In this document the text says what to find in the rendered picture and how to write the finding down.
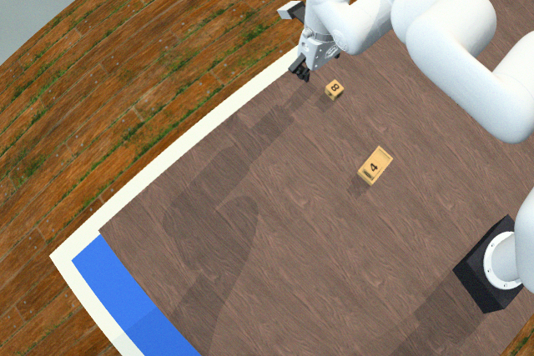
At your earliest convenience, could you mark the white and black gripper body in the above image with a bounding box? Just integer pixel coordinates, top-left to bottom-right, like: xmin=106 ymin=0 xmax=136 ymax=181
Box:
xmin=297 ymin=28 xmax=342 ymax=71

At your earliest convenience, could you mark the yellow number cube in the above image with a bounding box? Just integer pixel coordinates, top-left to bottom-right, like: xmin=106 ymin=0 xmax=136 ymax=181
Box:
xmin=325 ymin=80 xmax=344 ymax=101
xmin=362 ymin=158 xmax=382 ymax=180

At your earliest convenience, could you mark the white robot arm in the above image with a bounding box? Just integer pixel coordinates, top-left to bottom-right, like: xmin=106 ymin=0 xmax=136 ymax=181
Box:
xmin=277 ymin=0 xmax=534 ymax=293

